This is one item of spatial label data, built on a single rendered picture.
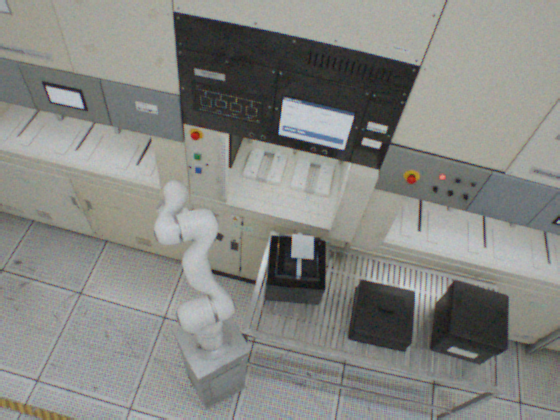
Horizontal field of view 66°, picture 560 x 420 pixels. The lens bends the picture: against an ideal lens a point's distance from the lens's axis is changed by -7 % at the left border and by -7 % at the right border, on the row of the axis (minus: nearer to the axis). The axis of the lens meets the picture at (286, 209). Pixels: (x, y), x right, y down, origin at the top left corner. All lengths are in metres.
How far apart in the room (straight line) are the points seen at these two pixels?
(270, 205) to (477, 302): 1.15
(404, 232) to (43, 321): 2.31
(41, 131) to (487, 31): 2.44
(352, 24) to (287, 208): 1.19
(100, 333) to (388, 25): 2.47
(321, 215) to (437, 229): 0.64
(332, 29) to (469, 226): 1.51
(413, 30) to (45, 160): 2.10
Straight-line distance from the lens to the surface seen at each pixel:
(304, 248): 2.06
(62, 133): 2.95
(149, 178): 2.59
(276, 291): 2.18
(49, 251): 3.51
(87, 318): 3.19
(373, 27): 1.56
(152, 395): 2.95
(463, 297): 2.27
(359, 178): 1.97
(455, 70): 1.66
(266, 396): 2.92
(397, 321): 2.26
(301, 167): 2.58
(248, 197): 2.46
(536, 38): 1.63
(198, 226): 1.61
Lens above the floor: 2.85
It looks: 55 degrees down
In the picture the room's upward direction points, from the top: 11 degrees clockwise
